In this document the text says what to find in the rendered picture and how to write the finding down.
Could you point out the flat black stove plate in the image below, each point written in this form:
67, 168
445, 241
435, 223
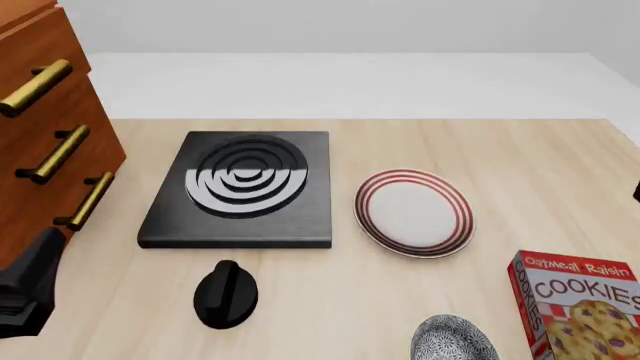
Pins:
240, 225

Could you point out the black white patterned bowl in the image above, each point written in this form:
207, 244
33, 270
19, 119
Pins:
450, 339

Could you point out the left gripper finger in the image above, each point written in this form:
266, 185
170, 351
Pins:
40, 258

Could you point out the round black stove knob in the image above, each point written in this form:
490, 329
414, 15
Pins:
225, 296

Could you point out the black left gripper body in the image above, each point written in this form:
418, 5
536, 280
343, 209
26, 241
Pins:
22, 307

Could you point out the white plate with red rings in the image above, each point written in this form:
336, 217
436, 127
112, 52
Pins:
412, 213

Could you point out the wooden cabinet drawer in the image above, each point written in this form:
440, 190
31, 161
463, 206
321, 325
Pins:
15, 62
31, 150
44, 204

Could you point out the wooden cabinet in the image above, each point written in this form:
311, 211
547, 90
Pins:
22, 41

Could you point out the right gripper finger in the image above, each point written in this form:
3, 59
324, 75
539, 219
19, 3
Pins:
637, 191

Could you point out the oatmeal raisin cookies box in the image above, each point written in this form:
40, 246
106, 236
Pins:
580, 296

